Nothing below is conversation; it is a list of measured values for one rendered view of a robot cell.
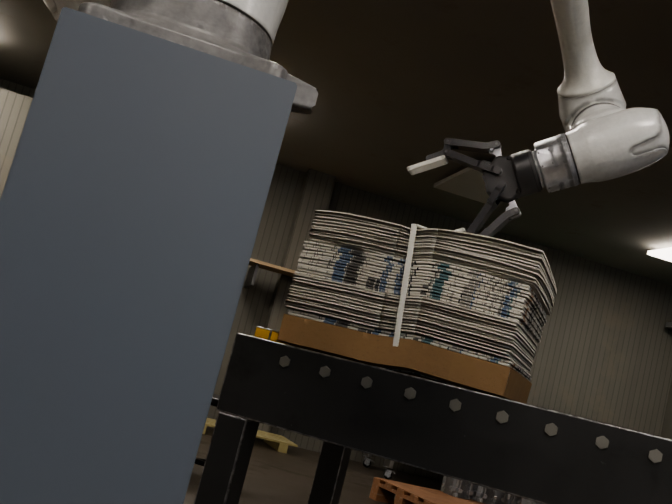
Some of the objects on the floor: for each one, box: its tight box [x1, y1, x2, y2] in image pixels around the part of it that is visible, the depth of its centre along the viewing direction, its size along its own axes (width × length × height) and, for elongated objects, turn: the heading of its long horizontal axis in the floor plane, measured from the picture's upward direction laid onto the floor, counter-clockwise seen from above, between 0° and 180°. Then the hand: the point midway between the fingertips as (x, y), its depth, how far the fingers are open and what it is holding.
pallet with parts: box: [369, 476, 542, 504], centre depth 630 cm, size 133×92×37 cm
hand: (423, 204), depth 150 cm, fingers open, 13 cm apart
